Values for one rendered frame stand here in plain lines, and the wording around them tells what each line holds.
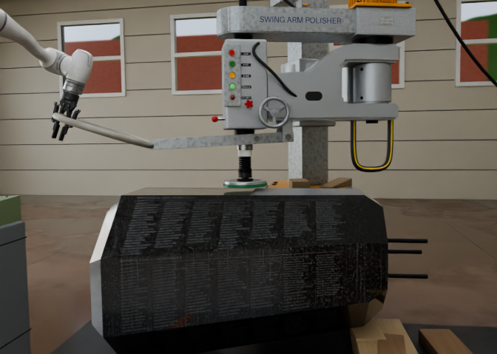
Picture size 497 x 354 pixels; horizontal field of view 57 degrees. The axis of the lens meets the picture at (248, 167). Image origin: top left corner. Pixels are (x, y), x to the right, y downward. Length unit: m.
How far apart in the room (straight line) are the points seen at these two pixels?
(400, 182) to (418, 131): 0.91
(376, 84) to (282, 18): 0.56
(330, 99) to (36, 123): 8.16
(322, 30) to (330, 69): 0.19
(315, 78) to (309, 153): 0.75
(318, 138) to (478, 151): 5.82
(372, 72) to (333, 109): 0.27
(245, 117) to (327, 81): 0.43
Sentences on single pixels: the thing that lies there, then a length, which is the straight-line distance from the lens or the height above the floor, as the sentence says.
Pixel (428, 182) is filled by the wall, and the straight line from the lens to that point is 8.38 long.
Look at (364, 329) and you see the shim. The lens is 2.26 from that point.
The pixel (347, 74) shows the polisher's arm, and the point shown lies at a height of 1.41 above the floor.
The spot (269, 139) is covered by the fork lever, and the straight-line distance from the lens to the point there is 2.24.
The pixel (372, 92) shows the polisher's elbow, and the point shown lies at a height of 1.30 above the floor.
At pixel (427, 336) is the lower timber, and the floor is 0.09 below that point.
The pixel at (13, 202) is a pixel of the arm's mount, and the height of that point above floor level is 0.87.
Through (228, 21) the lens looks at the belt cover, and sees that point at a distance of 2.25.
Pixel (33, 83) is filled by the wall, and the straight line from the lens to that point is 10.00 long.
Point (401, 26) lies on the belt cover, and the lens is 2.43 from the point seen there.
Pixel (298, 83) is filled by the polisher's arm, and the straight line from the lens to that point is 2.24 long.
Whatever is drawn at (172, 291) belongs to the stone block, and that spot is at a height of 0.45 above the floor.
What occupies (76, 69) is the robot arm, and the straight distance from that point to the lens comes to 2.36.
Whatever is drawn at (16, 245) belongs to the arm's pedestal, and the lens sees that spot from 1.82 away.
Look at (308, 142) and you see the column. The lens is 2.89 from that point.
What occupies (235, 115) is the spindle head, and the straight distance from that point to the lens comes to 2.17.
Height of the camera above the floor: 1.09
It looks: 4 degrees down
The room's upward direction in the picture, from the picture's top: 1 degrees counter-clockwise
